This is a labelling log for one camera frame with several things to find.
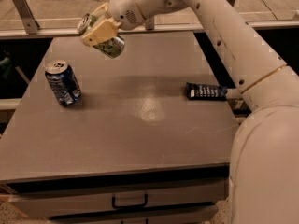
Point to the grey upper drawer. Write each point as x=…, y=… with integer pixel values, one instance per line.
x=69, y=202

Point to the blue soda can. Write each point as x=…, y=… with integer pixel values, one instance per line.
x=63, y=82

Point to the middle metal railing bracket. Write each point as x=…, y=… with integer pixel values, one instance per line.
x=149, y=23

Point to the grey lower drawer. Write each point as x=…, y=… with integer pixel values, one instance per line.
x=180, y=213

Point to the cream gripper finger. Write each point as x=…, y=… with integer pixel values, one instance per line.
x=101, y=32
x=101, y=11

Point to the dark blue snack packet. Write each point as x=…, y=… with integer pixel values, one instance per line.
x=205, y=92

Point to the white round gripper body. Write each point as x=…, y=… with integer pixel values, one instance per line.
x=123, y=7

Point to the black upper drawer handle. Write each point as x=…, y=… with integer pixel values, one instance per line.
x=119, y=203

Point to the green soda can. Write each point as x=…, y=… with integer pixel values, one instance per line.
x=111, y=48

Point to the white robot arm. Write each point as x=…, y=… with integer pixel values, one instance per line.
x=264, y=169

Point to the horizontal metal rail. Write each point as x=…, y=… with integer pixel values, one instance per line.
x=196, y=27

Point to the left metal railing bracket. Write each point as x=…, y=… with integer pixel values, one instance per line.
x=30, y=24

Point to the grey drawer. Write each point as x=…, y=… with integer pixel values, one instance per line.
x=69, y=202
x=180, y=213

